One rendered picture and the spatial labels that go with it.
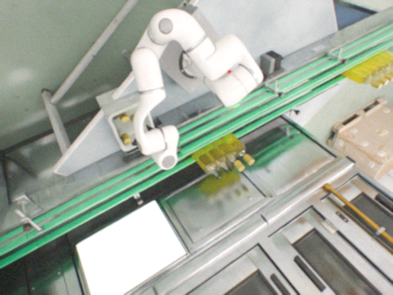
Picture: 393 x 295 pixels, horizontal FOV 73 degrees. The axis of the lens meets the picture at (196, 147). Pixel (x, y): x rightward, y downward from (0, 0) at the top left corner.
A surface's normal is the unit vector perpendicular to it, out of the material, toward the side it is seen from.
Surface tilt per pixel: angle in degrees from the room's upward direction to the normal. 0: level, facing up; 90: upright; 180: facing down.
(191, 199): 90
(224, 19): 0
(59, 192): 90
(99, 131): 0
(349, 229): 90
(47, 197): 90
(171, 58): 4
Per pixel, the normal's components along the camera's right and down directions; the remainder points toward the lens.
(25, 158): -0.11, -0.66
